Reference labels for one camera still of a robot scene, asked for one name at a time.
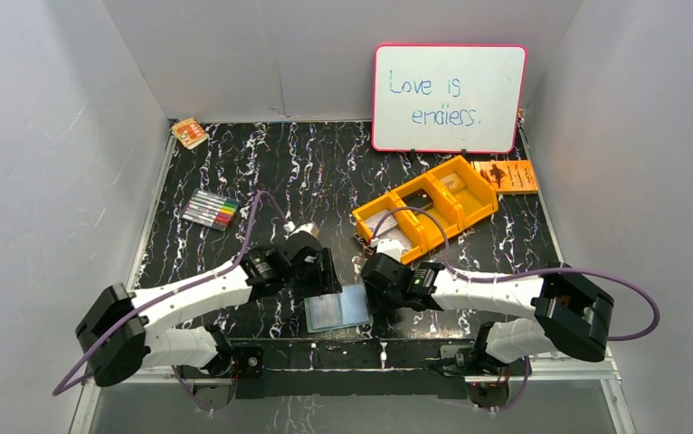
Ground green card holder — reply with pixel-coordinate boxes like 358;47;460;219
304;284;373;334

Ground white cards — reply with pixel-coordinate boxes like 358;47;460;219
365;210;413;250

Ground orange divided bin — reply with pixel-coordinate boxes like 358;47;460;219
353;156;498;264

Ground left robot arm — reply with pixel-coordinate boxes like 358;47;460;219
75;229;342;387

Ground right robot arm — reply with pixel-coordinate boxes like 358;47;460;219
361;253;614;374

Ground beige card in bin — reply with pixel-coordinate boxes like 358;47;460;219
440;173;467;194

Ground small orange card box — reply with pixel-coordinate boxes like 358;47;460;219
171;118;209;149

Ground small black box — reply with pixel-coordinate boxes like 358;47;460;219
403;189;434;213

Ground marker pen set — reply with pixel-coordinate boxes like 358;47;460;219
180;189;241;231

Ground orange book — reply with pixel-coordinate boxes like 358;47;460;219
471;160;539;194

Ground pink framed whiteboard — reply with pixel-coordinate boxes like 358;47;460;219
371;43;528;154

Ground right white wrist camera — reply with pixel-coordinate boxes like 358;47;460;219
370;238;405;262

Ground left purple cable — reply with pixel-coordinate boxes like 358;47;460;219
52;190;290;414

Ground purple cable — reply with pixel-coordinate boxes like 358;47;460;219
52;190;290;414
370;206;661;343

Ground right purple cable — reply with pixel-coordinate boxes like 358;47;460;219
370;206;661;343

